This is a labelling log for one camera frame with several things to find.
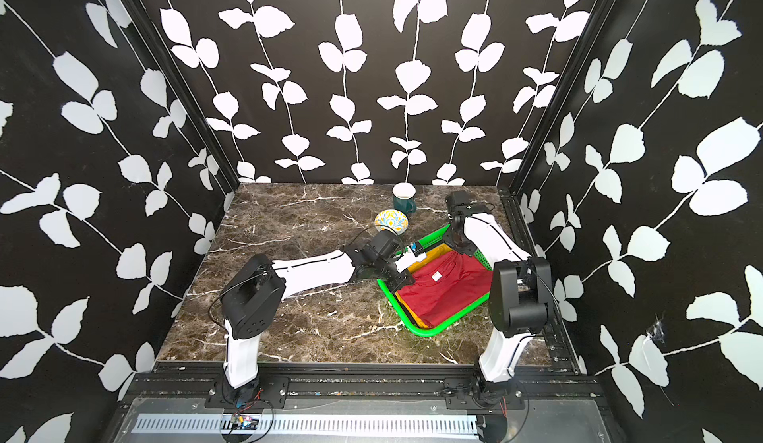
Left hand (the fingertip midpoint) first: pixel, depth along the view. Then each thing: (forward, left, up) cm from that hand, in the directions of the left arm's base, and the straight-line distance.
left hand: (415, 275), depth 87 cm
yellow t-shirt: (+7, -6, 0) cm, 9 cm away
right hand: (+12, -14, +1) cm, 18 cm away
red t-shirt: (-3, -9, -2) cm, 9 cm away
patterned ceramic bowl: (+26, +6, -6) cm, 27 cm away
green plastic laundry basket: (+12, -5, +1) cm, 13 cm away
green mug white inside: (+31, +1, +1) cm, 31 cm away
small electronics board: (-33, +45, -8) cm, 56 cm away
